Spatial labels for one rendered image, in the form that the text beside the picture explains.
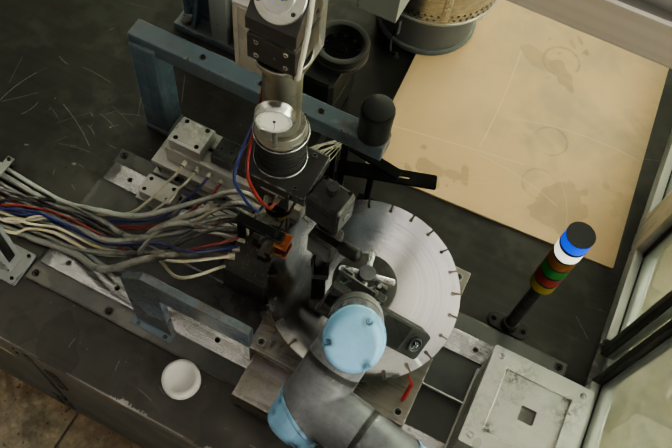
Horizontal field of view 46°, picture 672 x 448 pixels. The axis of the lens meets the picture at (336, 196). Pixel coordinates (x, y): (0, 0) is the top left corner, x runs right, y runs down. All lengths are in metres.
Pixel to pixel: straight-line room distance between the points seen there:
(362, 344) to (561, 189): 0.90
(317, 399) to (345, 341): 0.09
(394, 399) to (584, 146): 0.76
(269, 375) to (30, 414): 1.05
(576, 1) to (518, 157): 1.52
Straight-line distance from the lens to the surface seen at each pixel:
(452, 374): 1.53
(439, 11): 1.71
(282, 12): 0.83
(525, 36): 1.98
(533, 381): 1.41
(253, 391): 1.42
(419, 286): 1.36
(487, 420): 1.37
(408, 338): 1.17
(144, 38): 1.50
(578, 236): 1.23
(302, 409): 0.99
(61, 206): 1.66
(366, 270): 1.30
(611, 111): 1.92
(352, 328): 0.95
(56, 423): 2.32
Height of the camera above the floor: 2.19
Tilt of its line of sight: 61 degrees down
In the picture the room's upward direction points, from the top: 9 degrees clockwise
